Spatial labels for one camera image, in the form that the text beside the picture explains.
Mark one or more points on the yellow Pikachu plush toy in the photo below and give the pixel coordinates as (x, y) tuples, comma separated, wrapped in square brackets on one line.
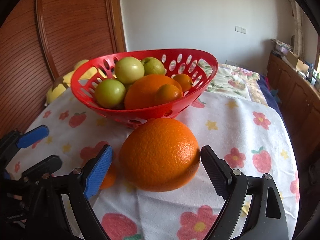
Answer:
[(62, 83)]

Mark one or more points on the floral bed sheet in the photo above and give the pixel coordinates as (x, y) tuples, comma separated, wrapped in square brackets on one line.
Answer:
[(237, 82)]

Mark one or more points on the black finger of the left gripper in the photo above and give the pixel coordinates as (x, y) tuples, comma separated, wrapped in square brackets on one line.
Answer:
[(48, 165)]

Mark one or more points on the small dark tangerine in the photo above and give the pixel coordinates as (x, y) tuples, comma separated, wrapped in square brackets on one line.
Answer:
[(109, 178)]

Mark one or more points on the white wall switch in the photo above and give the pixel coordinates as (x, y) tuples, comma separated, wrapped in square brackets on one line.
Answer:
[(240, 29)]

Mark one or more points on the cardboard box on cabinet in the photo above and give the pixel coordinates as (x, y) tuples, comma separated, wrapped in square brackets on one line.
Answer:
[(296, 62)]

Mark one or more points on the medium orange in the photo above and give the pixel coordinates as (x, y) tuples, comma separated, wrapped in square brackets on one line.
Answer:
[(141, 94)]

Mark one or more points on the small yellow-orange tangerine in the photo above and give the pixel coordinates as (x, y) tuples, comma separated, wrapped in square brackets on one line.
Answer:
[(167, 93)]

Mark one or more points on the long wooden cabinet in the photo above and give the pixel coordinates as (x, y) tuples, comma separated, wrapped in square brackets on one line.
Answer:
[(299, 105)]

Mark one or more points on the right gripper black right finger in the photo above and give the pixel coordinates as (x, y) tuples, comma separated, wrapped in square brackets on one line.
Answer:
[(217, 170)]

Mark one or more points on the white fruit-print blanket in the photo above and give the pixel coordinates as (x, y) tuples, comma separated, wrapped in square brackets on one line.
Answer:
[(249, 136)]

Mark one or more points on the large yellow-green pear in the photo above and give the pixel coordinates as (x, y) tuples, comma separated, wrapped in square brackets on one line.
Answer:
[(153, 66)]

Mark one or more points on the green apple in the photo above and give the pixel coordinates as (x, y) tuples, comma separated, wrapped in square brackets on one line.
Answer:
[(128, 70), (110, 93)]

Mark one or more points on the large navel orange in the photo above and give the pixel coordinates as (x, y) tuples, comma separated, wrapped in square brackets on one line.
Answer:
[(160, 155)]

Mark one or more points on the red perforated plastic basket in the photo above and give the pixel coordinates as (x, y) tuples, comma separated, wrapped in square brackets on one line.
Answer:
[(200, 65)]

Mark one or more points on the wooden slatted wardrobe door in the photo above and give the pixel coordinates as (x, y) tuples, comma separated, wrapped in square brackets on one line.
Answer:
[(42, 40)]

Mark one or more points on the small tangerine with leaf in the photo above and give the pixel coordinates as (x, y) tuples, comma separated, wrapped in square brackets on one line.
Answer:
[(184, 80)]

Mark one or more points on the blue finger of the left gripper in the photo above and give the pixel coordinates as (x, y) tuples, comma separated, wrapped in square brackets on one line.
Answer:
[(15, 140)]

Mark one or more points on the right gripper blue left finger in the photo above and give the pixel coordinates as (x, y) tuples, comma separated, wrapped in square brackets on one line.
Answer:
[(95, 170)]

